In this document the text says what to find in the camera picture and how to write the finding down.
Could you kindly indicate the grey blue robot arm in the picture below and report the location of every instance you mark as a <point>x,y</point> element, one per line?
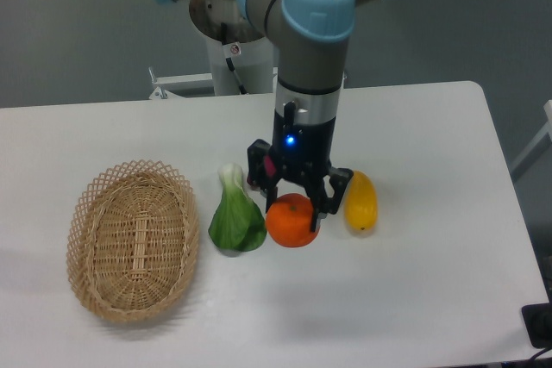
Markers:
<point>312,40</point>

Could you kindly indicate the white base bracket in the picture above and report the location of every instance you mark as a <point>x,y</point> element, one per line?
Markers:
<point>195,85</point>

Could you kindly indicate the yellow mango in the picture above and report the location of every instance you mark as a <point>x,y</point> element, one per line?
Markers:
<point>361,203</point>

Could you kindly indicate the white frame at right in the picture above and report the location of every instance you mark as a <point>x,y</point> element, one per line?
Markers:
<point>536,147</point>

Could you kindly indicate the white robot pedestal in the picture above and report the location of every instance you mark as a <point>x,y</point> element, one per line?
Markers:
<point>240,57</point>

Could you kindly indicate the purple sweet potato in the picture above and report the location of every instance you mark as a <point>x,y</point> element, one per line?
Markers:
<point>260,172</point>

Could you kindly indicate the green bok choy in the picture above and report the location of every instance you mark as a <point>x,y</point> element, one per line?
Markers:
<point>238,224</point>

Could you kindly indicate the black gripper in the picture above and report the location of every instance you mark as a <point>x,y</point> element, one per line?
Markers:
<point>299,154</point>

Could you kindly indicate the black device at table edge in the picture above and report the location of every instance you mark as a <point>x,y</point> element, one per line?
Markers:
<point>537,321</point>

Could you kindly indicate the orange fruit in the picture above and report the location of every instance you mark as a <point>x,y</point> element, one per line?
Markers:
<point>288,221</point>

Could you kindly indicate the woven wicker basket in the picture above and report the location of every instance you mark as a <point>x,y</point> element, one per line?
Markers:
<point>133,242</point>

